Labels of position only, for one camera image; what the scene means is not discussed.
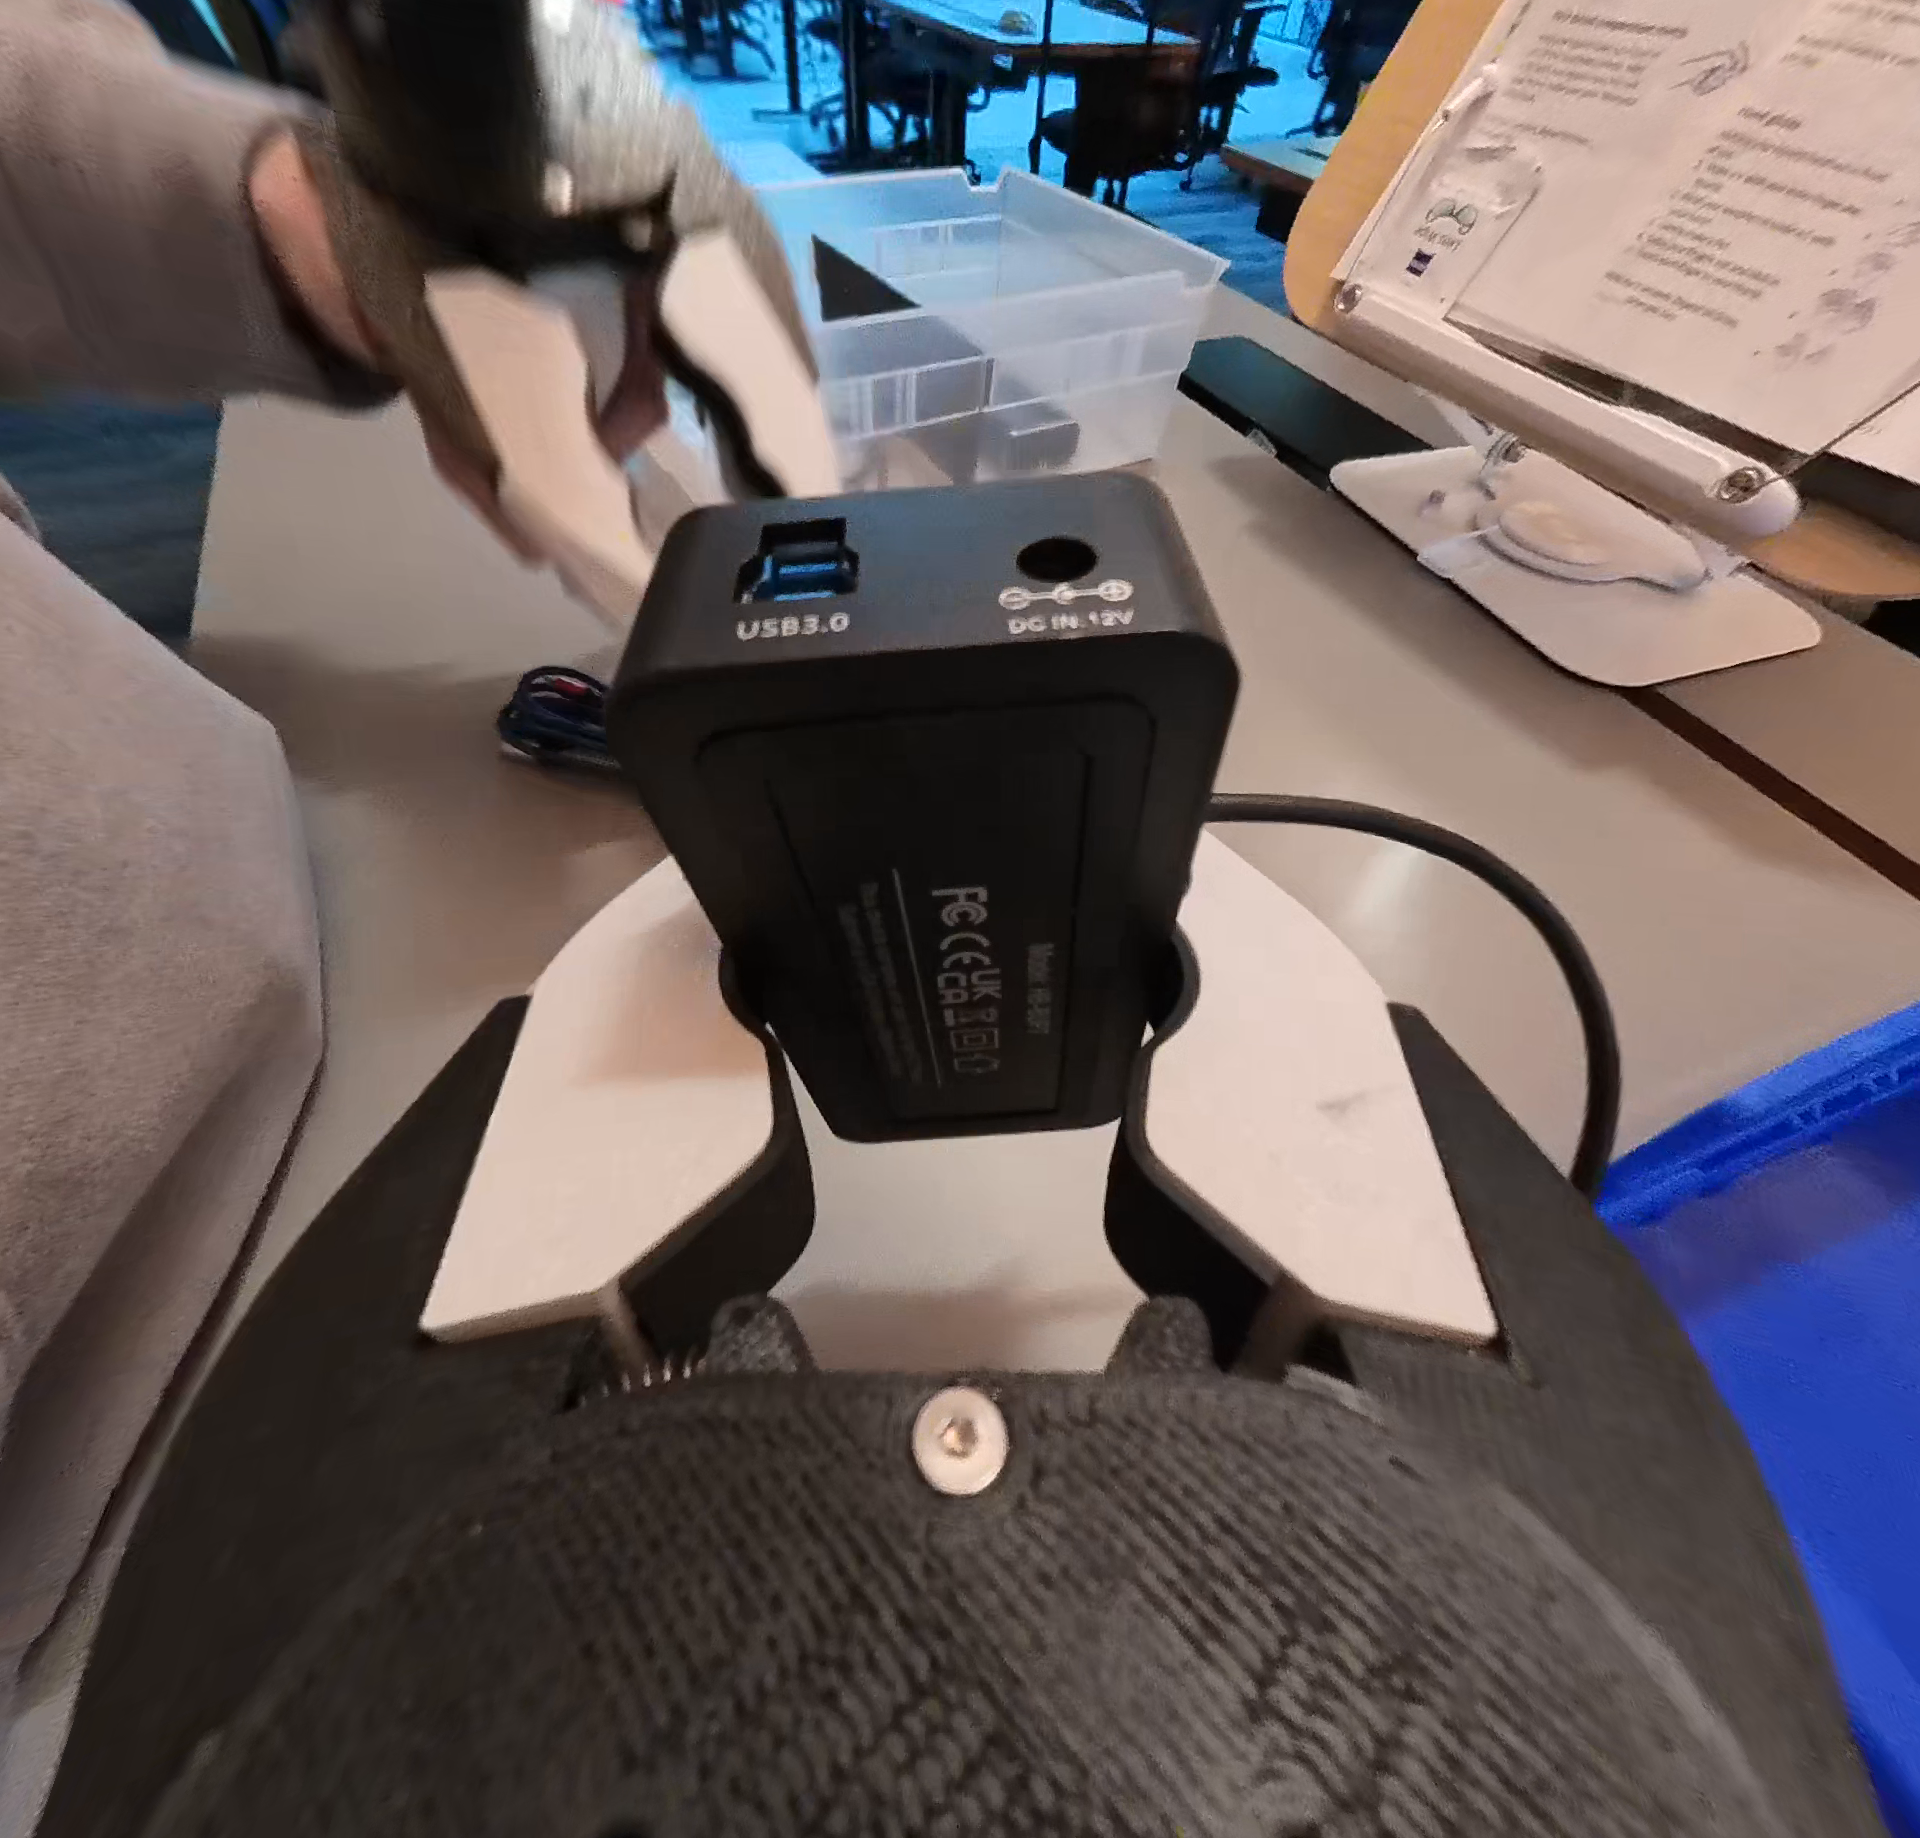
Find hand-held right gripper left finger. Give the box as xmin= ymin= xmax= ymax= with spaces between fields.
xmin=419 ymin=856 xmax=823 ymax=1348

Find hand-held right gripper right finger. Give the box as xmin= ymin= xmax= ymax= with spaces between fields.
xmin=1109 ymin=833 xmax=1505 ymax=1378

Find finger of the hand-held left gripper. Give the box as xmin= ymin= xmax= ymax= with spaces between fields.
xmin=425 ymin=269 xmax=659 ymax=622
xmin=656 ymin=223 xmax=845 ymax=509

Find black usb hub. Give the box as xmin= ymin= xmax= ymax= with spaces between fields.
xmin=612 ymin=467 xmax=1245 ymax=1145

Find person's left forearm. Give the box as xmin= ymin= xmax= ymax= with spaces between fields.
xmin=0 ymin=0 xmax=331 ymax=410

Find person's left hand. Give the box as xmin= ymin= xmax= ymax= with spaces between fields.
xmin=244 ymin=118 xmax=436 ymax=410

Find clear plastic bin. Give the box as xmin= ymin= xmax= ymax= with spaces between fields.
xmin=750 ymin=165 xmax=1232 ymax=496

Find dark background desk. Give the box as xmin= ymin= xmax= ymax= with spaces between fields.
xmin=868 ymin=0 xmax=1204 ymax=178

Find background office chair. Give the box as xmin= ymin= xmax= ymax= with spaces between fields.
xmin=1048 ymin=55 xmax=1279 ymax=209

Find person's grey hoodie torso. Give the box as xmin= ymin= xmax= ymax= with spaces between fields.
xmin=0 ymin=473 xmax=333 ymax=1696

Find blue plastic bin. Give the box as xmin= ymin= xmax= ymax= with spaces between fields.
xmin=1591 ymin=1006 xmax=1920 ymax=1827

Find black flat pad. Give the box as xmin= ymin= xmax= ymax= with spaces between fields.
xmin=1180 ymin=332 xmax=1452 ymax=492

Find white document stand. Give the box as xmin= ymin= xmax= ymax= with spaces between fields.
xmin=1285 ymin=0 xmax=1920 ymax=691

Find printed paper sheets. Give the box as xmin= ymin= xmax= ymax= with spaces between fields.
xmin=1443 ymin=0 xmax=1920 ymax=486

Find black hub cable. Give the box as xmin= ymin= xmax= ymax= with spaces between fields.
xmin=1200 ymin=793 xmax=1626 ymax=1196

